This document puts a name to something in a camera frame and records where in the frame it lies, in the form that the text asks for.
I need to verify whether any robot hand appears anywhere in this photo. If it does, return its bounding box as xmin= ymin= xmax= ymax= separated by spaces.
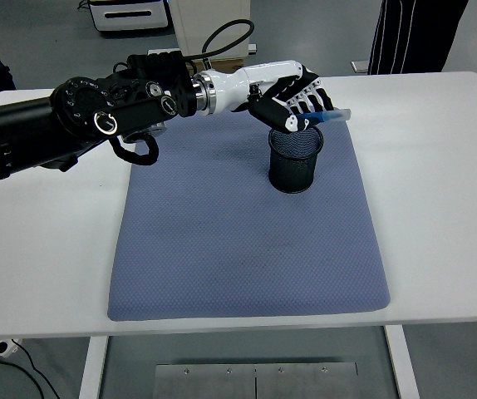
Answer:
xmin=203 ymin=59 xmax=335 ymax=135

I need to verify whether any blue marker with clear cap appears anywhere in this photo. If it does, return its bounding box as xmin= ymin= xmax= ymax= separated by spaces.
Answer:
xmin=302 ymin=108 xmax=353 ymax=128

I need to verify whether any black mesh pen holder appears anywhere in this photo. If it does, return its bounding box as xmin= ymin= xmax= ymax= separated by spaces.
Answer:
xmin=268 ymin=126 xmax=325 ymax=195

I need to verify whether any cardboard box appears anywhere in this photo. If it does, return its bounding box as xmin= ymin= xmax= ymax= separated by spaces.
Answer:
xmin=191 ymin=57 xmax=246 ymax=72

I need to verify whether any white base bar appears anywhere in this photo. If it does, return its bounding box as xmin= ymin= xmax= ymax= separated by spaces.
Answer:
xmin=147 ymin=42 xmax=258 ymax=60

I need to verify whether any white cabinet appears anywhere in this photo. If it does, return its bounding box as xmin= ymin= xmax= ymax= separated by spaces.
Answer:
xmin=171 ymin=0 xmax=252 ymax=62

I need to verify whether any white appliance with black slot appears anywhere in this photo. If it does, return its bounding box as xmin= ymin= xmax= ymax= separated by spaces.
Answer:
xmin=87 ymin=0 xmax=170 ymax=34

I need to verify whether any blue-grey quilted mat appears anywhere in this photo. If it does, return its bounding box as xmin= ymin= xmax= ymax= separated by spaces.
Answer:
xmin=106 ymin=106 xmax=391 ymax=322

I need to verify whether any white table leg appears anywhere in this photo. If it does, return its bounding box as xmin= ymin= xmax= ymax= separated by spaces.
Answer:
xmin=383 ymin=326 xmax=420 ymax=399
xmin=78 ymin=335 xmax=110 ymax=399

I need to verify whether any white power strip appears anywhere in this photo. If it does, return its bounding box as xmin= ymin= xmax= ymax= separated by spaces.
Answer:
xmin=0 ymin=337 xmax=24 ymax=357

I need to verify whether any black floor cable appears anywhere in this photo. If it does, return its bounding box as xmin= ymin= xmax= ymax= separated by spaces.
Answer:
xmin=0 ymin=339 xmax=63 ymax=399

